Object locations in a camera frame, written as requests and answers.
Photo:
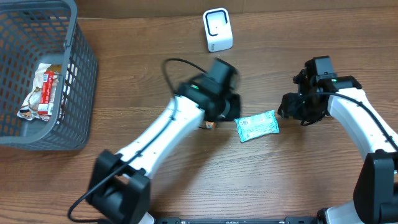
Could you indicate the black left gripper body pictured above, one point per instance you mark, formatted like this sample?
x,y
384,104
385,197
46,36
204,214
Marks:
x,y
232,109

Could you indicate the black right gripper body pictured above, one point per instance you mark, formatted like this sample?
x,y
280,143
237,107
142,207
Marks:
x,y
303,106

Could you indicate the small orange box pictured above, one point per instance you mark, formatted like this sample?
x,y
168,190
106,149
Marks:
x,y
207,125

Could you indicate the teal white tissue pack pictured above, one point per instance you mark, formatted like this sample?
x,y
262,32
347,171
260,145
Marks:
x,y
258,125

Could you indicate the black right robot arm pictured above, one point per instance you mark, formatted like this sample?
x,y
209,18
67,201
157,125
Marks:
x,y
375,193

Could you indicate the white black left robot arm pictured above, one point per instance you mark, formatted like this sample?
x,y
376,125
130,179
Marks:
x,y
120,183

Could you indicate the white barcode scanner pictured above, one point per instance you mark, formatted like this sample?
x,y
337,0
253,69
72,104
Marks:
x,y
218,30

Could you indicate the red snack bar box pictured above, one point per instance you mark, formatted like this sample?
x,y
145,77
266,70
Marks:
x,y
44,105

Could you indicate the white crumpled snack wrapper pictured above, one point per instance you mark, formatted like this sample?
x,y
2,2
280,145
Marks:
x,y
29,107

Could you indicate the grey plastic basket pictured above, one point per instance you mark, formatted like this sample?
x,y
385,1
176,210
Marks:
x,y
35,33

